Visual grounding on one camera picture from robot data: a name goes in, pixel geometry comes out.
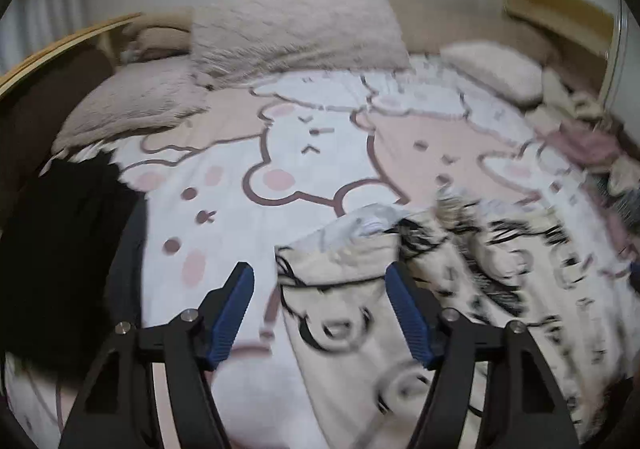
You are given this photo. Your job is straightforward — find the folded beige blanket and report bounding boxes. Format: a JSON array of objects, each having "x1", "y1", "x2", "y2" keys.
[{"x1": 120, "y1": 22, "x2": 193, "y2": 62}]

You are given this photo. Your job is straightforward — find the long beige cushion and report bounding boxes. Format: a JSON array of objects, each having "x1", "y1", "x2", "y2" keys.
[{"x1": 390, "y1": 0, "x2": 556, "y2": 67}]

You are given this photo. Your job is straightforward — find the small white fluffy pillow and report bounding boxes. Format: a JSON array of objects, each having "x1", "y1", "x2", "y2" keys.
[{"x1": 440, "y1": 42, "x2": 546, "y2": 107}]

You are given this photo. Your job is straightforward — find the grey curtain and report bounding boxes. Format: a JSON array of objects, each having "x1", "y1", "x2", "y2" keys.
[{"x1": 0, "y1": 0, "x2": 88, "y2": 75}]

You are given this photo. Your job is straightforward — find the black folded garment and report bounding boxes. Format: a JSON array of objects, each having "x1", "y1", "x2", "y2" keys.
[{"x1": 0, "y1": 152, "x2": 148, "y2": 375}]

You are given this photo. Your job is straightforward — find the bear print bedsheet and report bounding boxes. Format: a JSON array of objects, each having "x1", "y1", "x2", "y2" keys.
[{"x1": 10, "y1": 54, "x2": 640, "y2": 449}]

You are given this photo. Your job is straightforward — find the cream shirt with black print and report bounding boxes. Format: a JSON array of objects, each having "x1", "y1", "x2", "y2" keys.
[{"x1": 274, "y1": 184, "x2": 636, "y2": 449}]

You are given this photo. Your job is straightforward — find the fluffy grey-beige pillow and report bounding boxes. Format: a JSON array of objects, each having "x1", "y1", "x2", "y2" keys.
[{"x1": 50, "y1": 62, "x2": 211, "y2": 155}]

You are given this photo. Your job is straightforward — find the large fluffy beige pillow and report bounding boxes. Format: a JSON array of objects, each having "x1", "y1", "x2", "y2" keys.
[{"x1": 190, "y1": 0, "x2": 411, "y2": 85}]

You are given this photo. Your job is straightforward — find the brown bolster cushion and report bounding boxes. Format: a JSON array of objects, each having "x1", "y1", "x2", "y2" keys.
[{"x1": 0, "y1": 46, "x2": 116, "y2": 230}]

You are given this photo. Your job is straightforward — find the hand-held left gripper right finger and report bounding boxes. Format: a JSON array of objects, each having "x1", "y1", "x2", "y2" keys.
[{"x1": 385, "y1": 261, "x2": 583, "y2": 449}]

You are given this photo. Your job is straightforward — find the wooden bedside cabinet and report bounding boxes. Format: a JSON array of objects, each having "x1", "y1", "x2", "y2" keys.
[{"x1": 502, "y1": 0, "x2": 618, "y2": 95}]

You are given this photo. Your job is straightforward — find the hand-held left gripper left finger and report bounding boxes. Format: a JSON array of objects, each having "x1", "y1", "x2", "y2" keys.
[{"x1": 59, "y1": 261, "x2": 256, "y2": 449}]

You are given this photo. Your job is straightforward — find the pile of clothes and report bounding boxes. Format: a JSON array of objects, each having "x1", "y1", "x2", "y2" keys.
[{"x1": 525, "y1": 69, "x2": 640, "y2": 240}]

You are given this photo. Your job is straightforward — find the wooden headboard shelf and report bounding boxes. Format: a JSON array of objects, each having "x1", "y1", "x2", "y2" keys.
[{"x1": 0, "y1": 12, "x2": 146, "y2": 95}]

